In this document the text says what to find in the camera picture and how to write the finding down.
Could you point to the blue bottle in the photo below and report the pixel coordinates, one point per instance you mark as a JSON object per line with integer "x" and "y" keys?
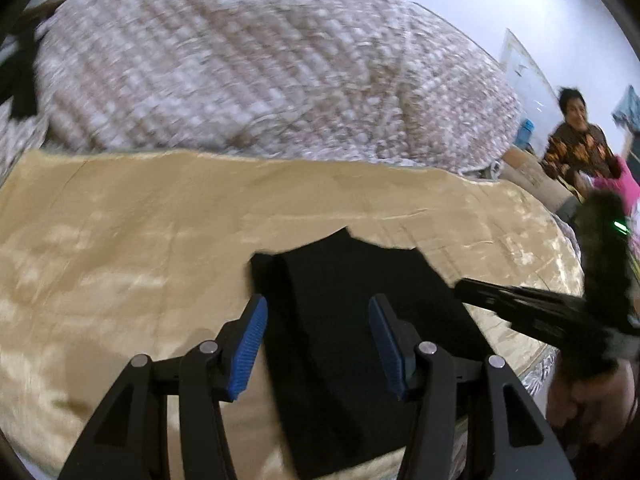
{"x": 525, "y": 135}

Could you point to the pink garment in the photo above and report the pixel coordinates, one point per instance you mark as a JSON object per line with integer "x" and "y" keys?
{"x": 622, "y": 177}

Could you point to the quilted patterned blanket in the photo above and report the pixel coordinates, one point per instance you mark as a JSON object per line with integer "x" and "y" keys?
{"x": 250, "y": 60}

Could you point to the white door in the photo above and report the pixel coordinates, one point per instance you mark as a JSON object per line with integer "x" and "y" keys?
{"x": 525, "y": 75}

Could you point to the dark cloth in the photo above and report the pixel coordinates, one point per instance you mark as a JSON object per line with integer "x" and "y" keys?
{"x": 20, "y": 75}

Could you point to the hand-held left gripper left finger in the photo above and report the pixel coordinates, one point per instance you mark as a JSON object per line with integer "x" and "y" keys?
{"x": 245, "y": 355}

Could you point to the person's right hand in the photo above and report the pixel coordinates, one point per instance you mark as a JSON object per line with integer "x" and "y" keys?
{"x": 595, "y": 405}

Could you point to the blue cloth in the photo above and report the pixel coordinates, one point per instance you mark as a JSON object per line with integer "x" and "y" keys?
{"x": 627, "y": 107}

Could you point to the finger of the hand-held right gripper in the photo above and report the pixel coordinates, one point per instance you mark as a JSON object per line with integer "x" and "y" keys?
{"x": 530, "y": 312}

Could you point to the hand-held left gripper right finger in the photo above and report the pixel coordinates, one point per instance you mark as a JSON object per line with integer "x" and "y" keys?
{"x": 390, "y": 355}

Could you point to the cardboard box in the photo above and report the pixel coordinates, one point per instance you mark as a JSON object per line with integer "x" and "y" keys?
{"x": 535, "y": 175}

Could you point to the black pants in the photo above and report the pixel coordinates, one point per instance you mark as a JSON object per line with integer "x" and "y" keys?
{"x": 325, "y": 310}

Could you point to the beige satin blanket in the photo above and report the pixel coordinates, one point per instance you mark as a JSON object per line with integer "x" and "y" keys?
{"x": 125, "y": 235}

